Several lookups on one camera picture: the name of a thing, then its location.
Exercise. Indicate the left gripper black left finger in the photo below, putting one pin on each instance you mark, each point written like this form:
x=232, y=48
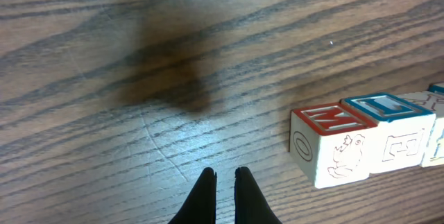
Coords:
x=200, y=205

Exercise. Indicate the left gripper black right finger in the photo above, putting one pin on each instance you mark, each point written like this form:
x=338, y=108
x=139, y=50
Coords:
x=251, y=206

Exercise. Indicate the white block with green edge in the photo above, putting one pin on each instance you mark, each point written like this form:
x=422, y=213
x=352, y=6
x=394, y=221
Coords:
x=402, y=132

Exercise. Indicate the white block with red stroke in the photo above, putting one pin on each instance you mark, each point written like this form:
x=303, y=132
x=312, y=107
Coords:
x=437, y=88

